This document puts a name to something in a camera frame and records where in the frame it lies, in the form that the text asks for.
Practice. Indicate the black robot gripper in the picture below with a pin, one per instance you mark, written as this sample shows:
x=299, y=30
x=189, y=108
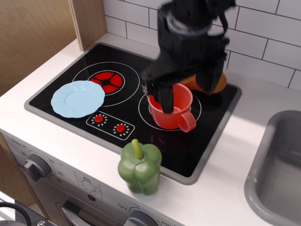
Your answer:
x=191, y=42

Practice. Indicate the red plastic cup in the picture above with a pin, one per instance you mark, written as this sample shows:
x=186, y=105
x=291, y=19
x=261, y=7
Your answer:
x=180, y=117

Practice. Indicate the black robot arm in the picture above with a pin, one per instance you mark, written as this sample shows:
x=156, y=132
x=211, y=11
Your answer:
x=186, y=48

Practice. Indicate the light blue plastic plate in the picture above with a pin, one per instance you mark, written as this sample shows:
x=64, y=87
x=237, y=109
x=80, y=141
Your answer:
x=78, y=99

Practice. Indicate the brown toy chicken drumstick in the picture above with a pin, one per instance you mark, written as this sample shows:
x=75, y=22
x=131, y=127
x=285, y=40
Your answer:
x=190, y=83

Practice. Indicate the black toy stove top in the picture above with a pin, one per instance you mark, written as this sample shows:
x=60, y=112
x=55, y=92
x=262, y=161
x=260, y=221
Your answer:
x=125, y=113

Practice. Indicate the green toy bell pepper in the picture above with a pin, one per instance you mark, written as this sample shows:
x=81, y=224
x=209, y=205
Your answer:
x=139, y=167

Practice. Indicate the grey toy sink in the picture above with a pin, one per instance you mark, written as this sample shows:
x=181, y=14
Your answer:
x=273, y=185

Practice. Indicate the grey oven knob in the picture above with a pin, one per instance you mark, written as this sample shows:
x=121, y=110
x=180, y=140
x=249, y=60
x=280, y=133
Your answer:
x=139, y=218

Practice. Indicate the wooden side panel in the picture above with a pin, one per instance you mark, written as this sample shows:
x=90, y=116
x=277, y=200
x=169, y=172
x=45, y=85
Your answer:
x=32, y=31

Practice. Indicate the grey timer knob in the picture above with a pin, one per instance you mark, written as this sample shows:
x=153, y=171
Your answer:
x=36, y=167

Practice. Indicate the grey oven door handle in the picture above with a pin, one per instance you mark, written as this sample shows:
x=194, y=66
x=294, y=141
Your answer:
x=71, y=212

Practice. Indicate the black metal bracket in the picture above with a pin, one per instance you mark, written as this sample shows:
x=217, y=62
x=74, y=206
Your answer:
x=15, y=214

